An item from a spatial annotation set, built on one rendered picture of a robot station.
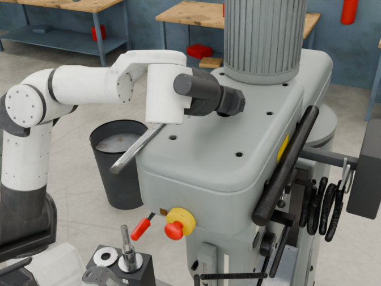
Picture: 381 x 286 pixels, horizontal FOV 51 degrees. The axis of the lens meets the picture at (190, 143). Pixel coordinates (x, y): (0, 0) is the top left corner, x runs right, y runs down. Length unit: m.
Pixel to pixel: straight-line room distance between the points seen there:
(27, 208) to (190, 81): 0.45
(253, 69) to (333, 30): 4.24
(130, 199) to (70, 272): 2.43
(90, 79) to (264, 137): 0.36
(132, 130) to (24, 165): 2.61
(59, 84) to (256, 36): 0.47
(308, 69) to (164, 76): 0.86
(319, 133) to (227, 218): 0.77
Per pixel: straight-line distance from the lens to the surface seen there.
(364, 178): 1.16
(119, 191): 3.30
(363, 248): 3.28
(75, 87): 0.74
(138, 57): 0.68
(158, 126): 0.85
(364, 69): 5.34
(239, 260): 1.08
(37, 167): 0.86
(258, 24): 0.97
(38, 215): 0.93
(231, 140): 0.81
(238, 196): 0.75
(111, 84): 0.70
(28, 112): 0.77
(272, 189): 0.83
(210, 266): 1.07
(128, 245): 1.46
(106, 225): 3.36
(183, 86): 0.63
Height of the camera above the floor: 2.35
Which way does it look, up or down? 35 degrees down
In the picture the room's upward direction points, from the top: 3 degrees counter-clockwise
